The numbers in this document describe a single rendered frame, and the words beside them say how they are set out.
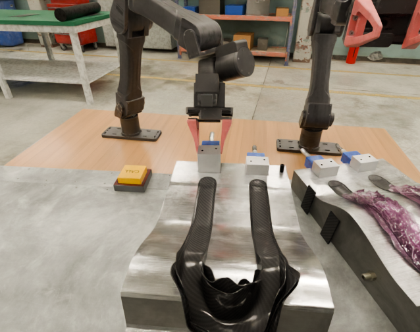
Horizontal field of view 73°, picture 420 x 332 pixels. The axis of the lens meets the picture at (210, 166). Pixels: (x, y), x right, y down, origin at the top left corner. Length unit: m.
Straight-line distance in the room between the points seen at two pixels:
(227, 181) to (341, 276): 0.28
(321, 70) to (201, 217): 0.56
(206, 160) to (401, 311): 0.42
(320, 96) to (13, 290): 0.84
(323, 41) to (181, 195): 0.60
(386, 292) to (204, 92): 0.45
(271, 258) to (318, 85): 0.58
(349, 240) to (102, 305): 0.45
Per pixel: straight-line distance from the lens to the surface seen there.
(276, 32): 5.90
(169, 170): 0.82
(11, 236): 0.75
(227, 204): 0.56
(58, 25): 3.58
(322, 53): 0.91
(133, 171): 0.76
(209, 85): 0.54
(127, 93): 0.91
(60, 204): 0.78
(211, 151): 0.62
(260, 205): 0.58
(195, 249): 0.45
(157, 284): 0.39
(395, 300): 0.56
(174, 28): 0.68
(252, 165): 0.63
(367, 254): 0.57
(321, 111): 0.87
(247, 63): 0.60
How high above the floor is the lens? 1.26
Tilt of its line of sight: 33 degrees down
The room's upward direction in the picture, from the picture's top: straight up
